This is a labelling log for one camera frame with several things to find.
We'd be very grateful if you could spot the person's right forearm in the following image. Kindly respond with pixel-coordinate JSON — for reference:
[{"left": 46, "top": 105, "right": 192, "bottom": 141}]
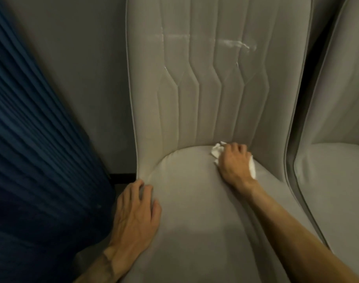
[{"left": 238, "top": 182, "right": 359, "bottom": 283}]

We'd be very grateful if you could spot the white cleaning cloth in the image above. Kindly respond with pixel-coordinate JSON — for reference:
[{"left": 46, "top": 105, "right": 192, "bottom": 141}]
[{"left": 209, "top": 141, "right": 257, "bottom": 180}]

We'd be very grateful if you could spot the person's right hand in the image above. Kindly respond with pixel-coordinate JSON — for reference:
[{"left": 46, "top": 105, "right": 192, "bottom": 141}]
[{"left": 217, "top": 142, "right": 258, "bottom": 193}]

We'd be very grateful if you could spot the dark blue ribbed fabric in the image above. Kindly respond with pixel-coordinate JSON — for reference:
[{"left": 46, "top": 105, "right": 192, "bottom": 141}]
[{"left": 0, "top": 0, "right": 115, "bottom": 283}]

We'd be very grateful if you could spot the person's left hand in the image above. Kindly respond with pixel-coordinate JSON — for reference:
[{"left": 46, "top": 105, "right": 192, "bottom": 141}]
[{"left": 104, "top": 179, "right": 162, "bottom": 277}]

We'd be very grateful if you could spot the grey padded chair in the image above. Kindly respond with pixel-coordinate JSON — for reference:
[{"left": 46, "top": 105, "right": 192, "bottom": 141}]
[
  {"left": 284, "top": 0, "right": 359, "bottom": 272},
  {"left": 120, "top": 0, "right": 330, "bottom": 283}
]

